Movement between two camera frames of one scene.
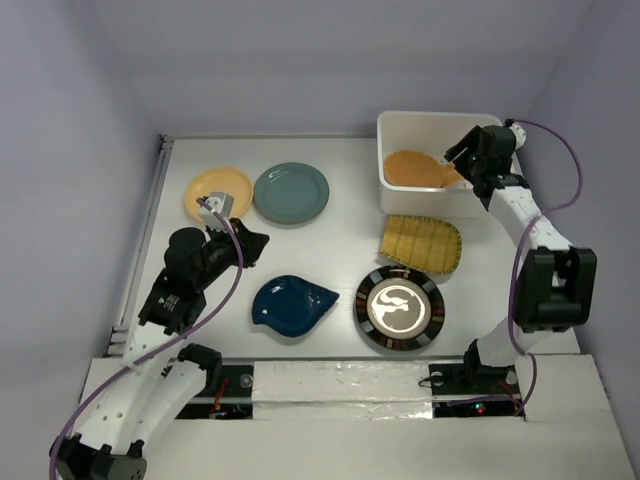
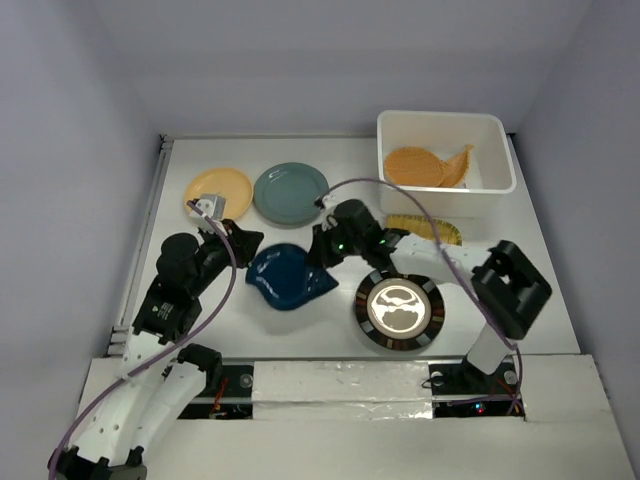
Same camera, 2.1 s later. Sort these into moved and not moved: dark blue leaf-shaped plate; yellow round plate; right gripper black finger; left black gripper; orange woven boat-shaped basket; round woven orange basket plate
Moved: dark blue leaf-shaped plate; right gripper black finger
Not moved: round woven orange basket plate; left black gripper; orange woven boat-shaped basket; yellow round plate
